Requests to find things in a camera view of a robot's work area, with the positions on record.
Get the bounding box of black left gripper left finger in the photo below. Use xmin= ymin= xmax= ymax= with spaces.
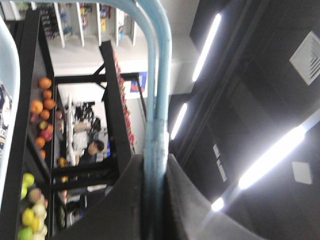
xmin=53 ymin=154 xmax=150 ymax=240

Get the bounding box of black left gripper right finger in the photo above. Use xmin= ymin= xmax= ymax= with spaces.
xmin=163 ymin=154 xmax=262 ymax=240

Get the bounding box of light blue plastic basket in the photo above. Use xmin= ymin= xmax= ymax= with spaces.
xmin=0 ymin=0 xmax=172 ymax=240

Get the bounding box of wooden black-framed display stand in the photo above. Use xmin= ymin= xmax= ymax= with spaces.
xmin=0 ymin=9 xmax=132 ymax=240

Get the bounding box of blue Chocofello cookie box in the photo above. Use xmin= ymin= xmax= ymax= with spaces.
xmin=0 ymin=82 xmax=12 ymax=166

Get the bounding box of white store shelving unit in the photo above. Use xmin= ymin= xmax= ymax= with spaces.
xmin=0 ymin=0 xmax=137 ymax=48

